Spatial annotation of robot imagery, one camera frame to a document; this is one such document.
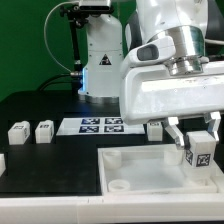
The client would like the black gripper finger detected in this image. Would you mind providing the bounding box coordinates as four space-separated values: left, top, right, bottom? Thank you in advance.
163 117 185 150
204 111 221 142

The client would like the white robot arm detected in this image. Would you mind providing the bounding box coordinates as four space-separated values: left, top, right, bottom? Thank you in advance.
79 0 224 148

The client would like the white marker sheet with tags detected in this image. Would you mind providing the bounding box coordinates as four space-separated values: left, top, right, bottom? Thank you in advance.
57 117 145 136

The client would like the white part at left edge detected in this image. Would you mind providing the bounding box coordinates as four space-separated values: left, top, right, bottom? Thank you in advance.
0 154 6 177

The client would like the white obstacle wall front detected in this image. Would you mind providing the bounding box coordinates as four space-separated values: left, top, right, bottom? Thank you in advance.
0 194 224 224

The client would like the white obstacle wall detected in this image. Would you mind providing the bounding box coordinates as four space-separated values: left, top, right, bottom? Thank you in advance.
212 176 224 194
0 194 224 224

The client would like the black camera stand pole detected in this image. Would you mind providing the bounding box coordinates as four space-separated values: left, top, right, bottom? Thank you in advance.
60 5 88 95

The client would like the grey cable loop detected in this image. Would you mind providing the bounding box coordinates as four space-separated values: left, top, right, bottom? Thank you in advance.
43 1 81 74

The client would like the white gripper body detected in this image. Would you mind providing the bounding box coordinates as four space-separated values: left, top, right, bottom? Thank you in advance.
119 36 224 125

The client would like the black cable at base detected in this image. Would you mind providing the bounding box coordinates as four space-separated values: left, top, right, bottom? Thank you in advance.
37 73 82 92

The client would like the white obstacle wall right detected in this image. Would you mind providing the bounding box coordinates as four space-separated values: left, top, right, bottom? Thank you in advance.
212 176 224 194

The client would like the white square tabletop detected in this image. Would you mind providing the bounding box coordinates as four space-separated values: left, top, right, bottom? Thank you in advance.
98 144 224 195

